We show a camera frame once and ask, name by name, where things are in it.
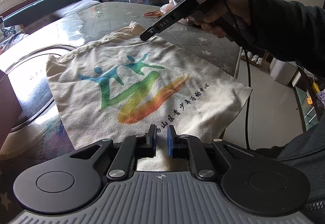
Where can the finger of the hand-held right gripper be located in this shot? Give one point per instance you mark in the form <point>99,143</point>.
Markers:
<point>149,34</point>

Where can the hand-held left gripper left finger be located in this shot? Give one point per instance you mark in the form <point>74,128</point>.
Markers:
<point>152,141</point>

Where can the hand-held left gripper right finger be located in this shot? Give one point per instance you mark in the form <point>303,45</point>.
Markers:
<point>170,142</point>

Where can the printed canvas shopping bag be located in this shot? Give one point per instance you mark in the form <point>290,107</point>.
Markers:
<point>142,79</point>

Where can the person's right forearm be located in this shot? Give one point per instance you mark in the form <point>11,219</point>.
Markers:
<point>284,25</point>

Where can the white plastic bag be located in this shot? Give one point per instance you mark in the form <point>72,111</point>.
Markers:
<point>168,6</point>

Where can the person's right hand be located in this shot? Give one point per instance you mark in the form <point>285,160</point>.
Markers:
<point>236,8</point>

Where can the grey star quilted table cover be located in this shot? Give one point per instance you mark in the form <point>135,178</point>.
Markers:
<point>203,51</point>

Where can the white pillow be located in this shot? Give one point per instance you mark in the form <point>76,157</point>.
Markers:
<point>76,8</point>

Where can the white shoe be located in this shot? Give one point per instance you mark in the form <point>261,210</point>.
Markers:
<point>247,55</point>
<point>259,60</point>

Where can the golden shoe rack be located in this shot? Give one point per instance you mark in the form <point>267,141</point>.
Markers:
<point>265,57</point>

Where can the white trash bin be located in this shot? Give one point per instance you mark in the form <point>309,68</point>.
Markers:
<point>283,71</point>

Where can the person's grey zip jacket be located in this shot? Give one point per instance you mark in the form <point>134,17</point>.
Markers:
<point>299,163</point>

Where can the butterfly print pillow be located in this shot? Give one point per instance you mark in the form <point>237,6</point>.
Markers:
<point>10,36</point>

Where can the glass display cabinet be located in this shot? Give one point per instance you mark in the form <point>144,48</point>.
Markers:
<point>304,102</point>

